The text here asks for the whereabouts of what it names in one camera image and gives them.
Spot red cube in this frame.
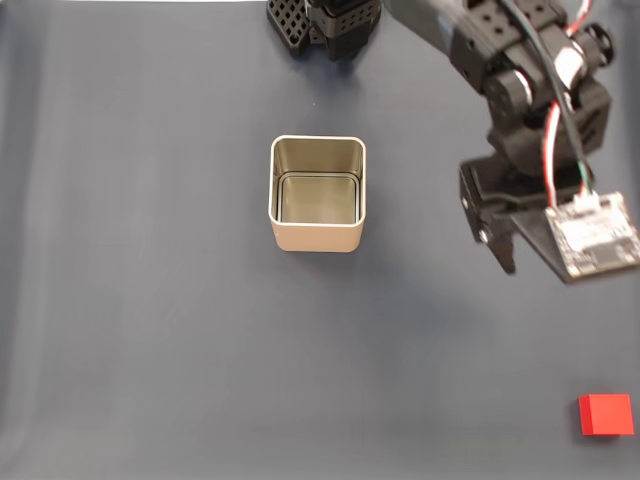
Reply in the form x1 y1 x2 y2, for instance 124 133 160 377
578 393 635 437

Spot beige square metal container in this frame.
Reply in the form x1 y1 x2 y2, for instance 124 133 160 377
268 134 368 254

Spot dark table mat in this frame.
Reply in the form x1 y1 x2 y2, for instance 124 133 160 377
0 2 640 480

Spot black camera cable coloured wires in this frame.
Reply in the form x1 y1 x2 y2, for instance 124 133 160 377
499 0 601 210

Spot camera circuit board with mount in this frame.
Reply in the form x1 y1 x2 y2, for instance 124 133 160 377
509 191 640 286

